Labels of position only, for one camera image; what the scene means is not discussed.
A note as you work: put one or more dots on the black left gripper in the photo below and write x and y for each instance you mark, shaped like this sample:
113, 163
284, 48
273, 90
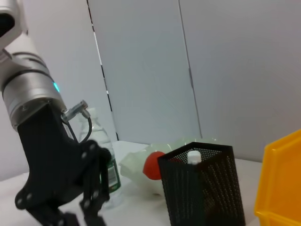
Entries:
51, 164

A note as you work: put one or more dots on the clear green-label water bottle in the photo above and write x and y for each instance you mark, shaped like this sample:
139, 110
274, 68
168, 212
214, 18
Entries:
115, 174

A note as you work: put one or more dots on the red apple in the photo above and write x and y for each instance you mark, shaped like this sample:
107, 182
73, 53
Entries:
152, 167

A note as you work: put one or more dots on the green utility knife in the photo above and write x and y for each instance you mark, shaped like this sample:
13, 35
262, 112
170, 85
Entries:
194, 157

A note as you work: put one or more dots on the pale green wavy fruit plate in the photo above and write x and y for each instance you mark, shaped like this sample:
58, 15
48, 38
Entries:
134, 169

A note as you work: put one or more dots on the black mesh pen holder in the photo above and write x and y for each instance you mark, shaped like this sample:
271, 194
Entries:
211, 193

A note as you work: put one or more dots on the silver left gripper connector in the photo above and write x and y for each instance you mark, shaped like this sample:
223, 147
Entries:
75, 110

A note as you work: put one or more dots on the yellow plastic bin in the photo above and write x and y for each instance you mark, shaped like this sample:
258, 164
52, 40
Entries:
282, 179

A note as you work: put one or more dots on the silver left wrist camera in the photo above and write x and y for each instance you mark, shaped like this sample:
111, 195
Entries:
7, 23

